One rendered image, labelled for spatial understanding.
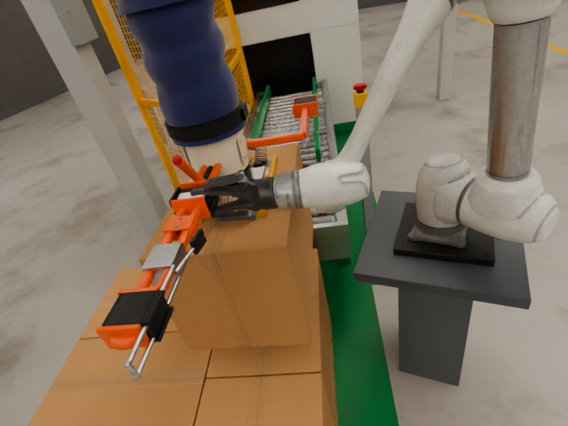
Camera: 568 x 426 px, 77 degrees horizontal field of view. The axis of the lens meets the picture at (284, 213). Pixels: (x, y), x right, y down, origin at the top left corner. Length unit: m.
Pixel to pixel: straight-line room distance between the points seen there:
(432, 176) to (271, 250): 0.57
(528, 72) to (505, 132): 0.14
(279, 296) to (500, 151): 0.67
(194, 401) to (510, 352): 1.40
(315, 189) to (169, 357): 0.93
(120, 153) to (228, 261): 1.67
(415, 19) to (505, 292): 0.77
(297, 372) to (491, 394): 0.93
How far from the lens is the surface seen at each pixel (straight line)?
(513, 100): 0.98
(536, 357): 2.05
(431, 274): 1.23
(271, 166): 1.20
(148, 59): 1.00
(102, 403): 1.50
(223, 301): 1.05
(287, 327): 1.11
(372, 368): 1.89
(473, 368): 1.94
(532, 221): 1.11
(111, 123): 2.42
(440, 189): 1.18
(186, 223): 0.80
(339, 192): 0.78
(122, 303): 0.66
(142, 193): 2.60
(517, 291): 1.23
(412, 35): 0.91
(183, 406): 1.34
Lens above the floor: 1.64
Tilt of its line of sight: 35 degrees down
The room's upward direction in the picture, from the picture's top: 13 degrees counter-clockwise
